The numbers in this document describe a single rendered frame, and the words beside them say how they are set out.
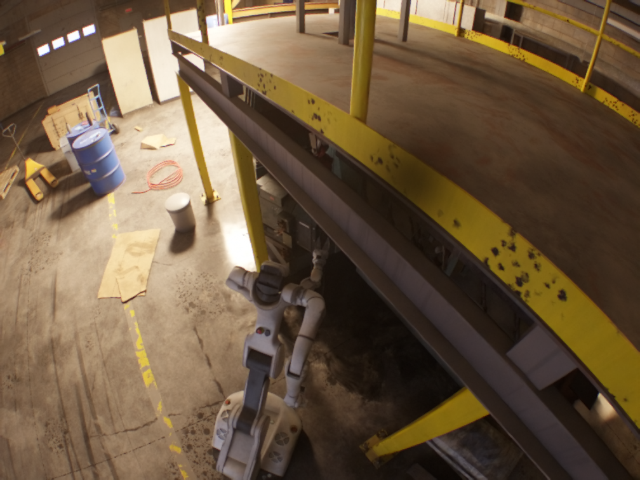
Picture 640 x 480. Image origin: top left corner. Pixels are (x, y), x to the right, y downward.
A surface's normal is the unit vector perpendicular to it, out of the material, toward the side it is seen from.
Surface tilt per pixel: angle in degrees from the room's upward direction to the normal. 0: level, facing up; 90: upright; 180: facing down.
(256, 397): 48
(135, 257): 0
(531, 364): 90
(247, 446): 25
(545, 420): 90
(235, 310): 0
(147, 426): 0
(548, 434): 90
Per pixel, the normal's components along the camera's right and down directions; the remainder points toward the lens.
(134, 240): 0.04, -0.68
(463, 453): -0.29, -0.49
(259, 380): -0.24, 0.06
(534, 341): -0.84, 0.40
